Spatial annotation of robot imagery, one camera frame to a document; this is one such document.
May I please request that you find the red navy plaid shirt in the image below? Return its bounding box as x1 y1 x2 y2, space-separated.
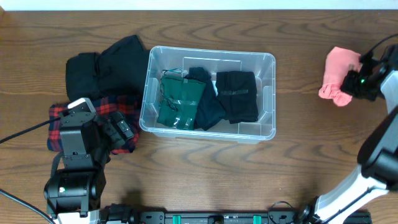
47 95 142 154

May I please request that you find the pink printed t-shirt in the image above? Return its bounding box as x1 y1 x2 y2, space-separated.
318 47 361 107

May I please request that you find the large black garment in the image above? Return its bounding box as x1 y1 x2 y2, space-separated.
65 35 150 101

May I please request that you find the dark green garment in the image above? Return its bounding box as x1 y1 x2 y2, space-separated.
157 68 206 131

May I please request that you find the clear plastic storage container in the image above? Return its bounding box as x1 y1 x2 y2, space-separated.
139 46 276 144

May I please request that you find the dark navy garment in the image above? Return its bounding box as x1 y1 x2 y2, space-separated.
185 67 226 131

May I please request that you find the black garment with tape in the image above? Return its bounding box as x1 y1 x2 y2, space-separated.
216 71 259 124

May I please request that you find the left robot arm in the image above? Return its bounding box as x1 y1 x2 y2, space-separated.
44 111 134 220

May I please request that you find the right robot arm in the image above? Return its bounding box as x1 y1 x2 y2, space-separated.
294 45 397 223

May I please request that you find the right black cable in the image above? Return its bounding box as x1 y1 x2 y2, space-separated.
366 32 398 57

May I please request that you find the black cable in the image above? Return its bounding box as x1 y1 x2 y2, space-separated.
366 32 398 57
0 116 62 144

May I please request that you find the left black cable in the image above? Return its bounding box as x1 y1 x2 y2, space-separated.
0 116 62 144

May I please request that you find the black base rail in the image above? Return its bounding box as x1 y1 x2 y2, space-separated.
102 203 373 224

